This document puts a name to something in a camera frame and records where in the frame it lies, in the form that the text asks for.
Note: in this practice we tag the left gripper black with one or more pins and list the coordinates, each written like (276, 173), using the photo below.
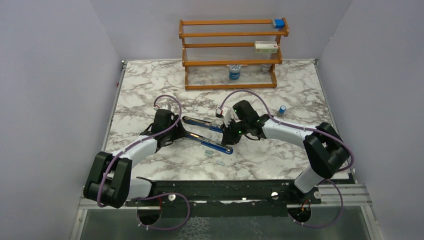
(180, 132)

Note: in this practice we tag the small blue capped cylinder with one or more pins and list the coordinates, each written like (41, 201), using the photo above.
(281, 111)

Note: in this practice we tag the blue box on top shelf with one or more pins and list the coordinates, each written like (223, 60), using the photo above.
(278, 23)

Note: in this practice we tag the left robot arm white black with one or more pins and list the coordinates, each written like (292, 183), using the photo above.
(109, 181)

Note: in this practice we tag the white small jar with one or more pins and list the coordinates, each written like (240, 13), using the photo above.
(266, 68)

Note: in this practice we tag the orange wooden shelf rack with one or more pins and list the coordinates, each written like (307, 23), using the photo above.
(210, 46)

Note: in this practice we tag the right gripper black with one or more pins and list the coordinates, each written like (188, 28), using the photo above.
(228, 138)

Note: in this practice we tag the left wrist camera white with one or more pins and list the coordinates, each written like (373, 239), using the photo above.
(166, 106)

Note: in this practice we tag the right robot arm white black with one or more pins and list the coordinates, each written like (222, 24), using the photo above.
(323, 146)

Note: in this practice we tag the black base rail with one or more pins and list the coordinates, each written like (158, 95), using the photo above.
(241, 198)

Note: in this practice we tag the white green carton box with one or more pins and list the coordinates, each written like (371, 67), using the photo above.
(266, 47)

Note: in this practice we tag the blue white cup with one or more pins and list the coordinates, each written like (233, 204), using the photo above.
(234, 71)

